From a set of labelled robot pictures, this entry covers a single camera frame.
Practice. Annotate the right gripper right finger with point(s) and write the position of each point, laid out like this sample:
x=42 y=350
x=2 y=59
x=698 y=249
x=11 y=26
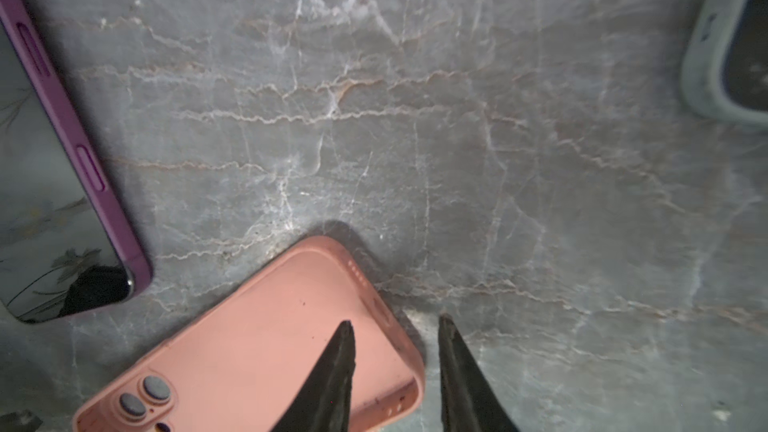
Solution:
x=468 y=402

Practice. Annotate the black phone centre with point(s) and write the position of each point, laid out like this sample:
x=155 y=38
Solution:
x=67 y=245

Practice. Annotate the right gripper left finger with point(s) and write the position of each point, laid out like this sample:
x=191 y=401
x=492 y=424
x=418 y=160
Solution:
x=324 y=401

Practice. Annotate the pink phone case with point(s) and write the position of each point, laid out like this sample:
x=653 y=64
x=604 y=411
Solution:
x=240 y=365

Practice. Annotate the light blue phone case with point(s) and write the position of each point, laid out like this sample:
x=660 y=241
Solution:
x=724 y=69

